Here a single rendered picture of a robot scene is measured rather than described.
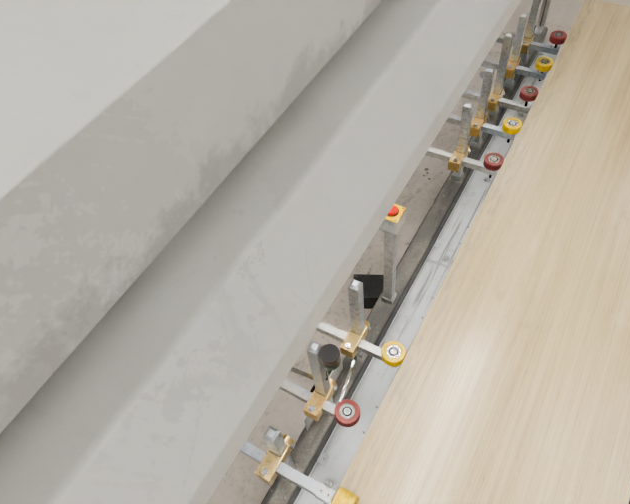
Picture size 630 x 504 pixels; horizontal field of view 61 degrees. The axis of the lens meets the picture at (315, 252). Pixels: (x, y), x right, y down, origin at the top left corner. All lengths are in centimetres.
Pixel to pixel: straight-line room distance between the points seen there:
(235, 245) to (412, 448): 154
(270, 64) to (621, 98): 272
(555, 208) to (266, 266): 211
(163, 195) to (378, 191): 12
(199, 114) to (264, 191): 6
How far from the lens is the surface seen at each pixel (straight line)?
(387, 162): 26
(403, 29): 30
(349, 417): 174
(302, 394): 182
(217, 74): 17
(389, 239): 183
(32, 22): 18
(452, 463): 171
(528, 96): 277
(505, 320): 193
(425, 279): 232
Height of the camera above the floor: 253
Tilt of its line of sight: 52 degrees down
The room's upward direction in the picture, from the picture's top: 9 degrees counter-clockwise
